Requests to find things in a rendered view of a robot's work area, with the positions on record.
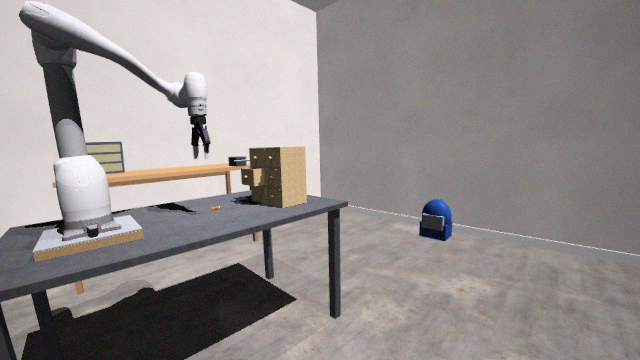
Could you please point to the brown wooden drawer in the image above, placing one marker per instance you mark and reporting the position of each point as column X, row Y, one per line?
column 272, row 158
column 253, row 176
column 273, row 177
column 274, row 193
column 258, row 160
column 259, row 191

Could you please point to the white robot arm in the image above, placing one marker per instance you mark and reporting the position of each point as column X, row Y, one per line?
column 81, row 184

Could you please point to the small wooden chest of drawers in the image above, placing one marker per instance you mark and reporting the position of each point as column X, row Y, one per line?
column 293, row 175

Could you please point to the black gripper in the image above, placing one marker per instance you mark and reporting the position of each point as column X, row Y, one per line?
column 200, row 120

